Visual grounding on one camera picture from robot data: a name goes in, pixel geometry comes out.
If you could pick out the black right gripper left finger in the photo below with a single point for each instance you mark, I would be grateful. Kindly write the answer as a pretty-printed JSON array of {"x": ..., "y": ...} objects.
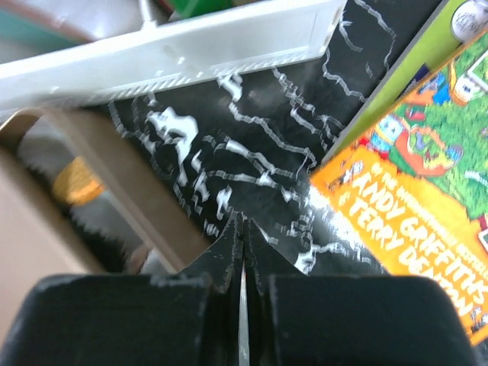
[{"x": 190, "y": 318}]

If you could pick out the orange treehouse book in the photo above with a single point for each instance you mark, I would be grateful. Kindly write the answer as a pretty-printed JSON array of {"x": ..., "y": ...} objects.
[{"x": 413, "y": 187}]

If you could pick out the white book organizer rack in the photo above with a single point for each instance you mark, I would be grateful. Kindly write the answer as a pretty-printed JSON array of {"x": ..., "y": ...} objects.
[{"x": 243, "y": 39}]

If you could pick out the small orange round biscuit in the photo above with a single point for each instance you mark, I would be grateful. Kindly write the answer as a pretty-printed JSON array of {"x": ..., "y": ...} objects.
[{"x": 77, "y": 184}]

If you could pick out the green paperback book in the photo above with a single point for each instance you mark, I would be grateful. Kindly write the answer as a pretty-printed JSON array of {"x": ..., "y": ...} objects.
[{"x": 451, "y": 24}]

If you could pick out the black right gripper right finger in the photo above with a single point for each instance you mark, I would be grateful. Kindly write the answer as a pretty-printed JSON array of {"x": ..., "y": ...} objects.
[{"x": 343, "y": 319}]

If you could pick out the rose gold cookie tin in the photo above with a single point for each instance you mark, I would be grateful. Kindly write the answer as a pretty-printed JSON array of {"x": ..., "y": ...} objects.
[{"x": 138, "y": 195}]

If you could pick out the rose gold tin lid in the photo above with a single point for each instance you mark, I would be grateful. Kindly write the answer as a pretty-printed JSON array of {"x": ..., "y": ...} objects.
[{"x": 34, "y": 230}]

